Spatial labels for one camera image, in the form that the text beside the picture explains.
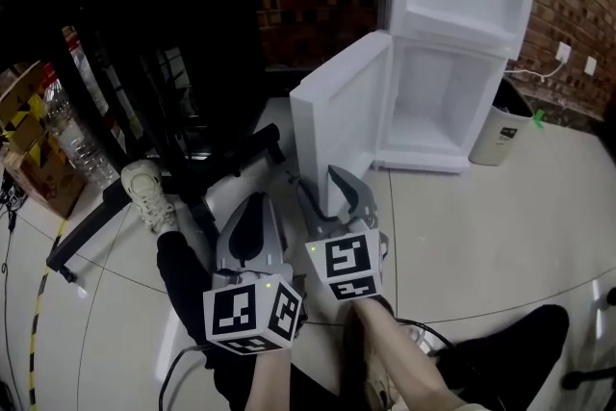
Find person's right forearm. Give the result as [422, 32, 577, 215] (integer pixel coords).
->
[352, 296, 466, 411]

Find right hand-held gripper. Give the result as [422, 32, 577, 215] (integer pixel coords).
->
[287, 165, 390, 303]

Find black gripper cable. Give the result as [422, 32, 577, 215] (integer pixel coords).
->
[157, 343, 216, 411]
[392, 317, 456, 352]

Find thin black floor cable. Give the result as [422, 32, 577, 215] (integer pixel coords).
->
[0, 187, 26, 411]

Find white power cable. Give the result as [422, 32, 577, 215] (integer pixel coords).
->
[503, 59, 566, 84]

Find person's left forearm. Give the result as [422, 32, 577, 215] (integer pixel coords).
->
[247, 346, 294, 411]

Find white water dispenser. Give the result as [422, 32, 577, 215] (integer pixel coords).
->
[377, 0, 541, 174]

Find yellow black cardboard box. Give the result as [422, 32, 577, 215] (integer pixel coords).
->
[0, 61, 89, 220]

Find beige trash bin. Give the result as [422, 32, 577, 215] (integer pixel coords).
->
[469, 78, 535, 167]

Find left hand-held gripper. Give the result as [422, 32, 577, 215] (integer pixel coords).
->
[202, 193, 305, 356]

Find yellow black striped tape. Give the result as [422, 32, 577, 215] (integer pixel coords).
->
[26, 217, 67, 411]

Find white cabinet door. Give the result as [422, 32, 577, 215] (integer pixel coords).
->
[289, 31, 395, 220]

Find clear plastic water bottle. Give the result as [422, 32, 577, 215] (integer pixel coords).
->
[41, 62, 120, 190]
[63, 27, 129, 150]

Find grey metal base plate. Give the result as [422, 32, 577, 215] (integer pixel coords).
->
[200, 153, 303, 235]

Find black metal rack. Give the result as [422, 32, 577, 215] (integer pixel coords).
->
[0, 0, 286, 285]

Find person's right leg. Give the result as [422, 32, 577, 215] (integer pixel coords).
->
[430, 303, 572, 411]

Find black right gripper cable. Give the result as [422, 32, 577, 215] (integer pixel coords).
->
[392, 317, 456, 352]

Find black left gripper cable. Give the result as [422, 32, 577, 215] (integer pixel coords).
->
[157, 343, 216, 411]

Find person's beige left shoe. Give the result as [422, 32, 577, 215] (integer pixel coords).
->
[119, 159, 177, 234]

